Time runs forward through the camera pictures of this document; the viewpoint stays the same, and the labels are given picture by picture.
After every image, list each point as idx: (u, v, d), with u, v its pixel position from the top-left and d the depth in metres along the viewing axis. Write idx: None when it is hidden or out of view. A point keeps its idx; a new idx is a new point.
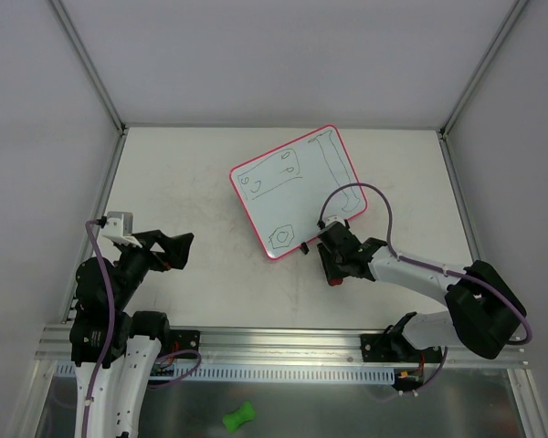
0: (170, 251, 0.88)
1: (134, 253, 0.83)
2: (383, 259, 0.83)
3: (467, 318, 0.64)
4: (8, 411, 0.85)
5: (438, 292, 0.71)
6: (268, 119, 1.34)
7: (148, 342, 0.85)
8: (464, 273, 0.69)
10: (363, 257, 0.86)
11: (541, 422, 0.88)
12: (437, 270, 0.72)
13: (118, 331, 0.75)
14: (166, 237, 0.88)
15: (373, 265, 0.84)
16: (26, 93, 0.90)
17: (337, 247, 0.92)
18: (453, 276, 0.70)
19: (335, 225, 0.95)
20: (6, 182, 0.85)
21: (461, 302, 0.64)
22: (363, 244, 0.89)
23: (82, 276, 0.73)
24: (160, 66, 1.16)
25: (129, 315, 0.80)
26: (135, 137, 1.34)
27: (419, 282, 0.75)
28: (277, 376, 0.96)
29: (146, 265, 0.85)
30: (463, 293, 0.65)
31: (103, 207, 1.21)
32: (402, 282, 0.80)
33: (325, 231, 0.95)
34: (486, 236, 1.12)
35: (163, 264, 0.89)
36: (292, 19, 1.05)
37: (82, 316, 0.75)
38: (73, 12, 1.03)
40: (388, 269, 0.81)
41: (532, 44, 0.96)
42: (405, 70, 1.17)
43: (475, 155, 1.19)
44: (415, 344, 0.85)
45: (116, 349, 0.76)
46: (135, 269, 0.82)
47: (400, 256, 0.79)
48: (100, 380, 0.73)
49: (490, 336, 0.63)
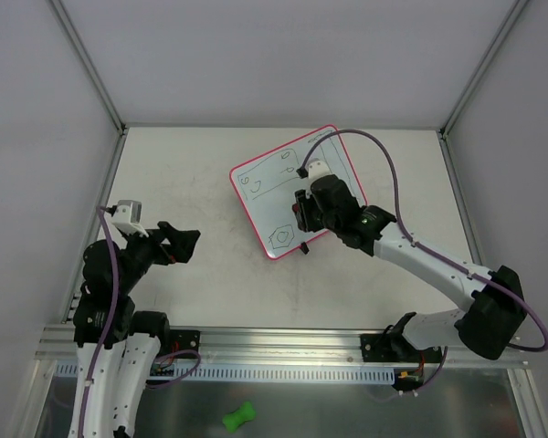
0: (174, 245, 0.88)
1: (141, 242, 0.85)
2: (393, 240, 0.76)
3: (486, 327, 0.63)
4: (8, 411, 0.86)
5: (458, 294, 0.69)
6: (268, 119, 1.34)
7: (148, 339, 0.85)
8: (490, 277, 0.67)
10: (369, 231, 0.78)
11: (541, 422, 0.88)
12: (461, 270, 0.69)
13: (121, 315, 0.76)
14: (173, 229, 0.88)
15: (379, 244, 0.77)
16: (26, 94, 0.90)
17: (336, 210, 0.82)
18: (478, 280, 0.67)
19: (334, 183, 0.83)
20: (6, 183, 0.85)
21: (485, 311, 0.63)
22: (367, 213, 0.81)
23: (89, 256, 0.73)
24: (161, 66, 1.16)
25: (131, 301, 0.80)
26: (135, 137, 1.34)
27: (435, 278, 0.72)
28: (277, 376, 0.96)
29: (152, 255, 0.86)
30: (490, 302, 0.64)
31: (103, 207, 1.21)
32: (409, 268, 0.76)
33: (325, 189, 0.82)
34: (486, 235, 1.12)
35: (169, 256, 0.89)
36: (292, 19, 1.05)
37: (86, 299, 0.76)
38: (73, 13, 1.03)
40: (397, 253, 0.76)
41: (532, 44, 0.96)
42: (405, 70, 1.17)
43: (476, 155, 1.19)
44: (416, 345, 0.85)
45: (120, 335, 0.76)
46: (142, 258, 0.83)
47: (416, 244, 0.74)
48: (101, 363, 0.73)
49: (498, 344, 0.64)
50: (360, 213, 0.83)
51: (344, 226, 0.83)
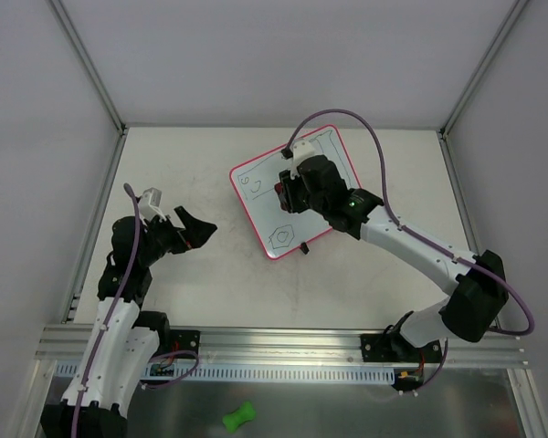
0: (190, 229, 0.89)
1: (163, 226, 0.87)
2: (380, 224, 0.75)
3: (468, 309, 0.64)
4: (8, 411, 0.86)
5: (442, 277, 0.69)
6: (267, 119, 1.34)
7: (148, 331, 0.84)
8: (473, 262, 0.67)
10: (356, 213, 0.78)
11: (541, 422, 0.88)
12: (447, 255, 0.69)
13: (141, 281, 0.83)
14: (187, 213, 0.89)
15: (365, 227, 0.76)
16: (26, 94, 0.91)
17: (324, 192, 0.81)
18: (463, 265, 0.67)
19: (323, 165, 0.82)
20: (6, 183, 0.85)
21: (468, 295, 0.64)
22: (354, 197, 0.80)
23: (116, 229, 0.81)
24: (161, 66, 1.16)
25: (149, 274, 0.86)
26: (135, 137, 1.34)
27: (419, 260, 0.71)
28: (277, 377, 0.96)
29: (171, 241, 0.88)
30: (472, 286, 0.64)
31: (103, 207, 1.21)
32: (395, 251, 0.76)
33: (315, 170, 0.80)
34: (486, 235, 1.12)
35: (187, 243, 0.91)
36: (292, 19, 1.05)
37: (110, 267, 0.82)
38: (73, 14, 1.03)
40: (385, 236, 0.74)
41: (532, 44, 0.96)
42: (405, 71, 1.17)
43: (475, 155, 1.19)
44: (416, 343, 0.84)
45: (136, 307, 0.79)
46: (162, 242, 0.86)
47: (402, 227, 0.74)
48: (117, 321, 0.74)
49: (480, 326, 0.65)
50: (348, 195, 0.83)
51: (331, 208, 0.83)
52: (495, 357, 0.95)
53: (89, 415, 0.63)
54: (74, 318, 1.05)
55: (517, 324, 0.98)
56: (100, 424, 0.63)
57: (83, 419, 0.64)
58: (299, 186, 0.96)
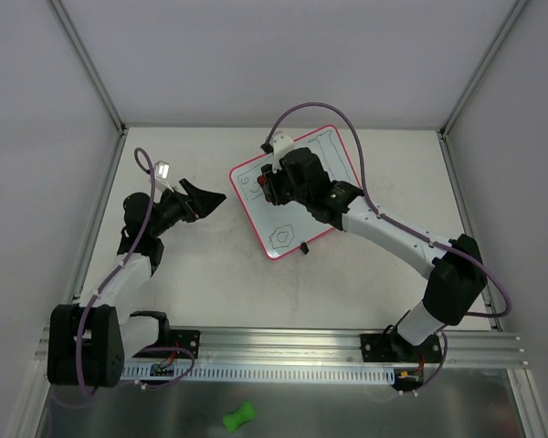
0: (194, 202, 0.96)
1: (173, 199, 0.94)
2: (361, 213, 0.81)
3: (445, 291, 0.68)
4: (8, 411, 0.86)
5: (419, 261, 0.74)
6: (267, 119, 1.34)
7: (150, 320, 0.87)
8: (449, 245, 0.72)
10: (338, 204, 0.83)
11: (541, 422, 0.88)
12: (424, 240, 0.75)
13: (154, 250, 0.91)
14: (192, 187, 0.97)
15: (347, 216, 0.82)
16: (26, 94, 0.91)
17: (309, 183, 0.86)
18: (439, 248, 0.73)
19: (308, 158, 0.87)
20: (6, 182, 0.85)
21: (445, 276, 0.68)
22: (336, 189, 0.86)
23: (129, 206, 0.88)
24: (160, 65, 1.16)
25: (161, 246, 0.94)
26: (135, 137, 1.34)
27: (397, 245, 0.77)
28: (277, 377, 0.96)
29: (181, 213, 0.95)
30: (447, 267, 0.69)
31: (103, 207, 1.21)
32: (374, 237, 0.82)
33: (299, 162, 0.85)
34: (486, 235, 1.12)
35: (195, 214, 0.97)
36: (292, 19, 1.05)
37: (124, 242, 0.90)
38: (73, 14, 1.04)
40: (364, 224, 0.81)
41: (532, 43, 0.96)
42: (405, 70, 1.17)
43: (475, 155, 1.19)
44: (412, 341, 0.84)
45: (149, 265, 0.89)
46: (171, 214, 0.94)
47: (381, 215, 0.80)
48: (133, 265, 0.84)
49: (460, 306, 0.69)
50: (331, 187, 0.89)
51: (315, 200, 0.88)
52: (495, 357, 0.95)
53: (98, 311, 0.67)
54: None
55: (517, 324, 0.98)
56: (107, 318, 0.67)
57: (91, 322, 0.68)
58: (282, 180, 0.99)
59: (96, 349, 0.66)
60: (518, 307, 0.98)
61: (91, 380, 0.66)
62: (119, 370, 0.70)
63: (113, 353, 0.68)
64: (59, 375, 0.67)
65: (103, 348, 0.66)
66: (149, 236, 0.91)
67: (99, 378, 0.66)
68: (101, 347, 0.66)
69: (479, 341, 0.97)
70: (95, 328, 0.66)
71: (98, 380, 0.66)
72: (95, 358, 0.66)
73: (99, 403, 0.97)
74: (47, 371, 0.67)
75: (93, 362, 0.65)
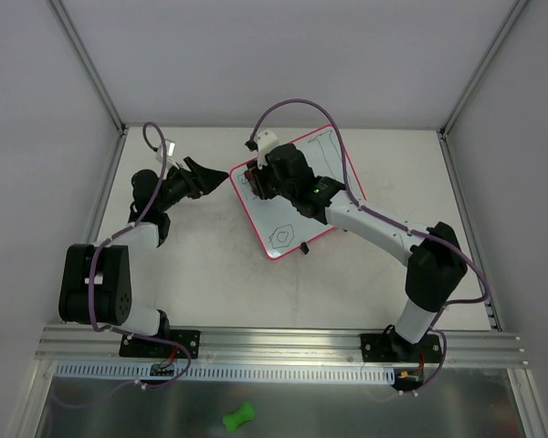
0: (199, 179, 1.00)
1: (178, 177, 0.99)
2: (342, 206, 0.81)
3: (422, 276, 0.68)
4: (8, 411, 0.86)
5: (399, 250, 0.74)
6: (268, 119, 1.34)
7: (152, 313, 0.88)
8: (426, 233, 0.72)
10: (321, 199, 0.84)
11: (541, 422, 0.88)
12: (402, 229, 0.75)
13: (161, 225, 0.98)
14: (195, 165, 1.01)
15: (330, 211, 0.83)
16: (26, 94, 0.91)
17: (291, 179, 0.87)
18: (416, 235, 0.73)
19: (291, 153, 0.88)
20: (6, 183, 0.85)
21: (422, 264, 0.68)
22: (320, 184, 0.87)
23: (137, 183, 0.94)
24: (161, 65, 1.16)
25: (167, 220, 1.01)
26: (135, 137, 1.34)
27: (378, 235, 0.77)
28: (277, 377, 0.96)
29: (186, 190, 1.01)
30: (425, 255, 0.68)
31: (103, 207, 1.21)
32: (357, 231, 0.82)
33: (283, 159, 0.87)
34: (486, 235, 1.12)
35: (200, 191, 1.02)
36: (292, 18, 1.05)
37: (134, 215, 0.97)
38: (73, 13, 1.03)
40: (346, 217, 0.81)
41: (532, 43, 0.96)
42: (405, 70, 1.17)
43: (475, 155, 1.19)
44: (412, 338, 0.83)
45: (156, 234, 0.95)
46: (176, 191, 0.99)
47: (361, 206, 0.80)
48: (142, 229, 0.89)
49: (440, 292, 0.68)
50: (314, 182, 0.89)
51: (300, 195, 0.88)
52: (495, 357, 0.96)
53: (111, 249, 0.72)
54: None
55: (517, 324, 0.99)
56: (119, 257, 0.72)
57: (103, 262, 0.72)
58: (268, 174, 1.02)
59: (107, 286, 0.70)
60: (518, 306, 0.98)
61: (100, 315, 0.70)
62: (124, 311, 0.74)
63: (121, 292, 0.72)
64: (70, 310, 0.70)
65: (114, 283, 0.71)
66: (156, 212, 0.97)
67: (108, 312, 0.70)
68: (112, 283, 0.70)
69: (479, 340, 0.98)
70: (107, 266, 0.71)
71: (106, 316, 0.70)
72: (103, 295, 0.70)
73: (99, 403, 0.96)
74: (60, 307, 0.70)
75: (103, 297, 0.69)
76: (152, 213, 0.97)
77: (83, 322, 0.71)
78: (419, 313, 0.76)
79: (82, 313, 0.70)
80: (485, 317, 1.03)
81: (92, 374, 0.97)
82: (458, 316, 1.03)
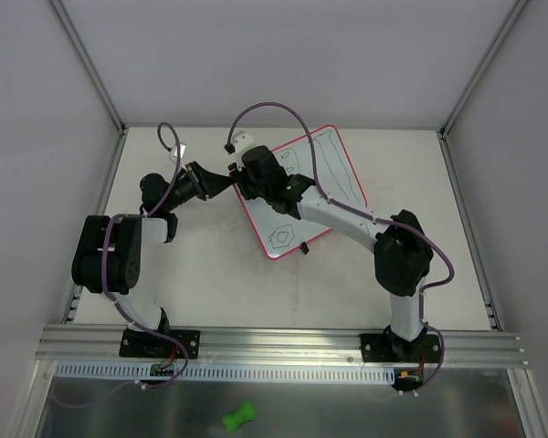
0: (205, 182, 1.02)
1: (186, 178, 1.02)
2: (312, 201, 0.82)
3: (390, 264, 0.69)
4: (8, 411, 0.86)
5: (366, 239, 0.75)
6: (258, 119, 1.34)
7: (154, 309, 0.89)
8: (391, 220, 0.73)
10: (293, 195, 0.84)
11: (541, 422, 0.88)
12: (368, 218, 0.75)
13: (170, 225, 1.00)
14: (201, 170, 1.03)
15: (301, 205, 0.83)
16: (26, 95, 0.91)
17: (265, 179, 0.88)
18: (382, 224, 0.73)
19: (261, 154, 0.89)
20: (6, 183, 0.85)
21: (386, 249, 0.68)
22: (291, 181, 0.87)
23: (145, 184, 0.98)
24: (160, 64, 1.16)
25: (175, 220, 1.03)
26: (135, 138, 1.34)
27: (348, 227, 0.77)
28: (276, 376, 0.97)
29: (194, 192, 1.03)
30: (390, 241, 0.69)
31: (102, 207, 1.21)
32: (329, 224, 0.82)
33: (255, 160, 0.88)
34: (487, 235, 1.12)
35: (206, 193, 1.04)
36: (292, 18, 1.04)
37: None
38: (72, 14, 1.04)
40: (317, 211, 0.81)
41: (531, 45, 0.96)
42: (405, 70, 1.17)
43: (474, 156, 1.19)
44: (405, 335, 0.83)
45: (164, 229, 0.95)
46: (184, 192, 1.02)
47: (330, 200, 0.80)
48: (154, 222, 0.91)
49: (405, 278, 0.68)
50: (287, 180, 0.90)
51: (273, 193, 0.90)
52: (495, 357, 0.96)
53: (125, 223, 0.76)
54: (74, 318, 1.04)
55: (516, 324, 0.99)
56: (132, 226, 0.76)
57: (116, 237, 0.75)
58: (247, 177, 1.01)
59: (120, 250, 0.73)
60: (518, 306, 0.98)
61: (111, 277, 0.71)
62: (132, 280, 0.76)
63: (131, 258, 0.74)
64: (82, 273, 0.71)
65: (126, 246, 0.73)
66: (163, 212, 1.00)
67: (118, 274, 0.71)
68: (125, 247, 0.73)
69: (479, 341, 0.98)
70: (121, 234, 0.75)
71: (116, 279, 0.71)
72: (113, 262, 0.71)
73: (99, 403, 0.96)
74: (73, 269, 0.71)
75: (114, 260, 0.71)
76: (159, 212, 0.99)
77: (93, 286, 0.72)
78: (405, 307, 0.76)
79: (94, 276, 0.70)
80: (486, 317, 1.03)
81: (92, 375, 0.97)
82: (458, 318, 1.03)
